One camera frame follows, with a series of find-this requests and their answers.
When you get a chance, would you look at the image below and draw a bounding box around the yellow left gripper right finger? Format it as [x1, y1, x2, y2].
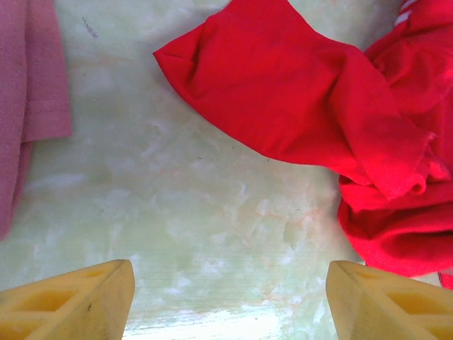
[325, 260, 453, 340]

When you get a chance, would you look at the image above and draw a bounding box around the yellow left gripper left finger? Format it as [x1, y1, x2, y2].
[0, 259, 136, 340]

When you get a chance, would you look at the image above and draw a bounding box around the red t-shirt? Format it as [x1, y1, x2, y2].
[152, 0, 453, 290]

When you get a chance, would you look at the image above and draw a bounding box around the pink t-shirt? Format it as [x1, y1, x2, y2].
[0, 0, 74, 242]

